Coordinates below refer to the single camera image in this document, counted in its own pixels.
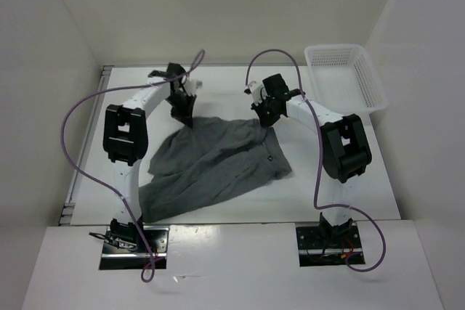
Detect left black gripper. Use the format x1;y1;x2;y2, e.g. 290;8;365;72
164;91;196;127

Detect grey shorts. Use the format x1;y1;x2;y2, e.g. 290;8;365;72
139;117;292;223

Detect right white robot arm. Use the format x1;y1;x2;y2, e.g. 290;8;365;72
245;74;372;248

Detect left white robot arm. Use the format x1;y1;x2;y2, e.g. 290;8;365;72
102;63;203;252

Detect white plastic basket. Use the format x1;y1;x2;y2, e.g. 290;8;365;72
304;44;388;115

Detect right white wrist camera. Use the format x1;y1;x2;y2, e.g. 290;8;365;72
244;81;268;105

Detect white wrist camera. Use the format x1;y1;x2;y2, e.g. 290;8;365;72
244;81;268;105
179;78;203;97

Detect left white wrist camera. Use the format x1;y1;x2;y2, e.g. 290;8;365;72
179;78;203;97

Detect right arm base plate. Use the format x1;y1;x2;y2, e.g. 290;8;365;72
295;222;365;267

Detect aluminium table edge rail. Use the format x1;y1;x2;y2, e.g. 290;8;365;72
58;65;113;227

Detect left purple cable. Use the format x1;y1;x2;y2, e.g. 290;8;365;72
60;49;206;284

